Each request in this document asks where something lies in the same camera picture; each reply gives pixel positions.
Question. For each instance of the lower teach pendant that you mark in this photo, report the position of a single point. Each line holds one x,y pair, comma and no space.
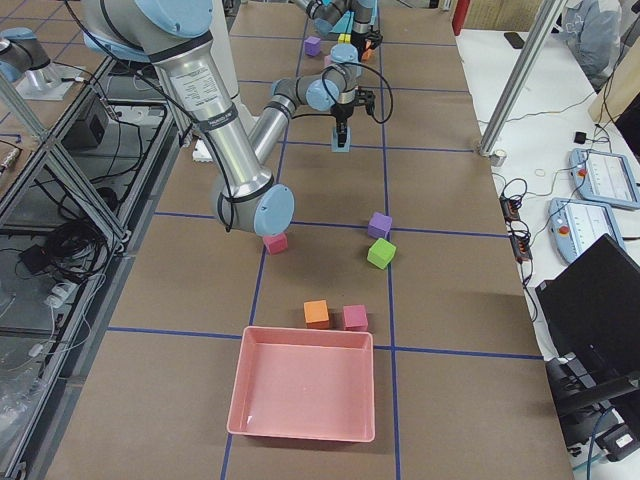
577,224

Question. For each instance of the aluminium frame post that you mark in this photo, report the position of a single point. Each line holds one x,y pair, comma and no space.
542,26

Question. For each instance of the black phone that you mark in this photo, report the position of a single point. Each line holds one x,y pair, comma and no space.
514,40

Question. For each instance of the magenta foam block by arm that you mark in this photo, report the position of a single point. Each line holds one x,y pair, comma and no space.
275,244

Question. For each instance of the dark purple block far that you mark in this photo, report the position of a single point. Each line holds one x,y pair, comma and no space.
312,46

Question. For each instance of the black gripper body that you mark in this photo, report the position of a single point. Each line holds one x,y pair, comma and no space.
359,39
342,111

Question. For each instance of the white pedestal column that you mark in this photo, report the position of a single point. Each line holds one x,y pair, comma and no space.
213,89

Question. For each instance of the green foam block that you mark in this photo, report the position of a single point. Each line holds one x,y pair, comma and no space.
381,253

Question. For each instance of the person in grey clothes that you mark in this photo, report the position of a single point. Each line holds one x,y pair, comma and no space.
591,30

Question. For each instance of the teach pendant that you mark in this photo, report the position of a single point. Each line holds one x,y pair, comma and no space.
577,224
604,177

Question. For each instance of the purple block near green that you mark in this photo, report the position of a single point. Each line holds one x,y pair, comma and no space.
379,225

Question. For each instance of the orange foam block far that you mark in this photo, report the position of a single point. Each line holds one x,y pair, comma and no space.
367,53

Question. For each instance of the orange foam block near tray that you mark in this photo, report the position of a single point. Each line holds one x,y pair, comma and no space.
316,314

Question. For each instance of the magenta foam block near tray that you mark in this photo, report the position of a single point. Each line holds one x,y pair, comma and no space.
355,318

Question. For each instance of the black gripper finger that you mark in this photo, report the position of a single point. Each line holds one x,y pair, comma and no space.
340,135

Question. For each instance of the black laptop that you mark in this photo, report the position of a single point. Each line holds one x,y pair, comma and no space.
592,307

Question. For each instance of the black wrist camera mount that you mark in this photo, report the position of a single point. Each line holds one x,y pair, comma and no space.
365,98

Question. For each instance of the pink plastic tray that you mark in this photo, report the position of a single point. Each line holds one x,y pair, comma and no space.
304,384

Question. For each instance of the upper teach pendant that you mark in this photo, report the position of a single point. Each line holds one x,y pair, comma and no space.
604,177

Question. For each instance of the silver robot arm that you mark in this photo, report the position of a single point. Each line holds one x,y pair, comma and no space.
177,38
325,15

